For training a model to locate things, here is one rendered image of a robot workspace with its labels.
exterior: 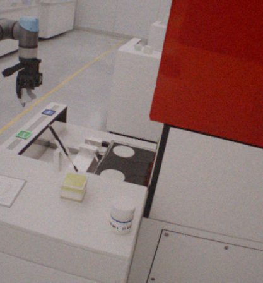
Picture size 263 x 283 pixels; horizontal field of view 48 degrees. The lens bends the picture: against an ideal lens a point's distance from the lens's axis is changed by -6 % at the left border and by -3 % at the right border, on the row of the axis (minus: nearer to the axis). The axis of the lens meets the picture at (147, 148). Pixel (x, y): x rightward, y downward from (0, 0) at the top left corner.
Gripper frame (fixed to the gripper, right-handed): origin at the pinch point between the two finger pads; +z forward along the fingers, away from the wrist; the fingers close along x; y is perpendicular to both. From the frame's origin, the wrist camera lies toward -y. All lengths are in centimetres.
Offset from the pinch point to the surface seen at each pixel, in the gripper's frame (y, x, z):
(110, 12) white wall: -168, 796, 45
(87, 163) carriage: 30.1, 2.9, 22.7
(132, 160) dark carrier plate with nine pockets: 49, 10, 21
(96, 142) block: 29.0, 18.3, 20.4
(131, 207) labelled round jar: 55, -40, 5
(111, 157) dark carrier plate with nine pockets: 39.0, 8.9, 20.8
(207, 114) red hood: 72, -15, -18
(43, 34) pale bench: -267, 574, 95
